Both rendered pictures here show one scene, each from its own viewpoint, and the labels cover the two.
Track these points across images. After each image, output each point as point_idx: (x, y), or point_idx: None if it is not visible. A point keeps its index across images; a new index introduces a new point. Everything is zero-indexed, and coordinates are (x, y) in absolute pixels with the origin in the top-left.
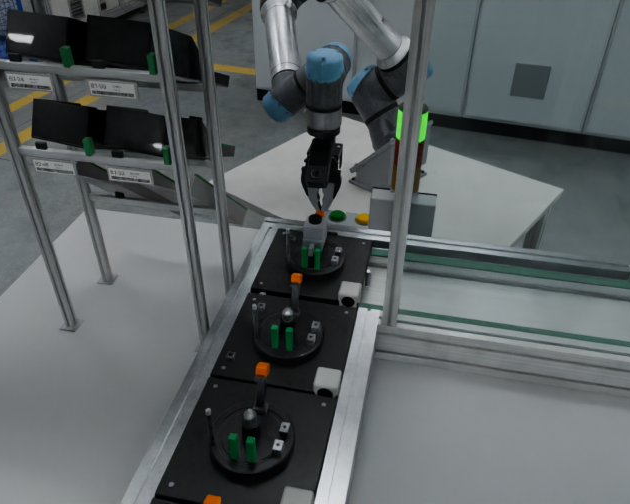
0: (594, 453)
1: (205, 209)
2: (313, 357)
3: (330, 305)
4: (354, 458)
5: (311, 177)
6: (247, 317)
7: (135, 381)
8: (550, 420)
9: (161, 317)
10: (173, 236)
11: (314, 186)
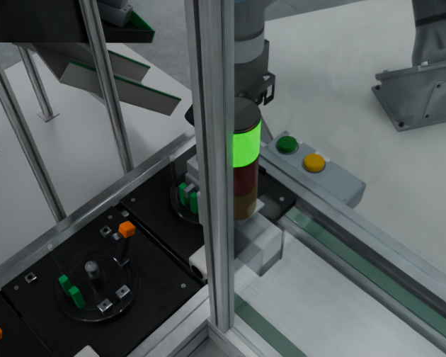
0: None
1: (98, 96)
2: (103, 325)
3: (175, 266)
4: None
5: (190, 115)
6: (86, 237)
7: None
8: None
9: (57, 180)
10: None
11: (194, 126)
